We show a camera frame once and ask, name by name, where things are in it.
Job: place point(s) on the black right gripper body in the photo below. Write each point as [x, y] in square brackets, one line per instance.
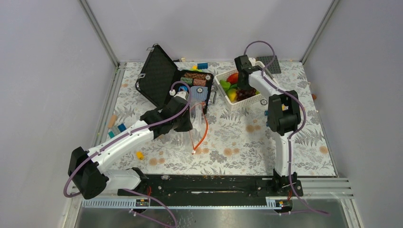
[243, 85]

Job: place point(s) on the light green toy pepper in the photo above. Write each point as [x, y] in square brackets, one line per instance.
[225, 85]

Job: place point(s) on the tan wooden block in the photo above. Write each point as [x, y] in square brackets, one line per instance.
[112, 121]

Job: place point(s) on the black poker chip case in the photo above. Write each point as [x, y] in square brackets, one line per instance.
[159, 73]

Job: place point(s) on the clear zip bag orange zipper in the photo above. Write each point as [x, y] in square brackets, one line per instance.
[200, 125]

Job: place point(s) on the blue toy brick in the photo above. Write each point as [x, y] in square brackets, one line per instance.
[201, 66]

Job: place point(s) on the red orange toy mango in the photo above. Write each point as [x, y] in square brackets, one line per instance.
[233, 78]

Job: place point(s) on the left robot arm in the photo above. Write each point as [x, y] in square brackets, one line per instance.
[89, 172]

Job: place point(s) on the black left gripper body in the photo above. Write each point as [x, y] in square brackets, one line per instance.
[183, 124]

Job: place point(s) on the small yellow toy brick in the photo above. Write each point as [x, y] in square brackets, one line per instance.
[139, 155]

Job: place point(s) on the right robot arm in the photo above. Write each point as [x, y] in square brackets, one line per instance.
[283, 118]

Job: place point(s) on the white perforated plastic basket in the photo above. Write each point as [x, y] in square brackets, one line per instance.
[236, 105]

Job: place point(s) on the dark red toy grapes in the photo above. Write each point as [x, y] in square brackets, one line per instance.
[245, 94]

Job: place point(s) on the grey building base plate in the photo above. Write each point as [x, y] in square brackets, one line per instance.
[274, 67]

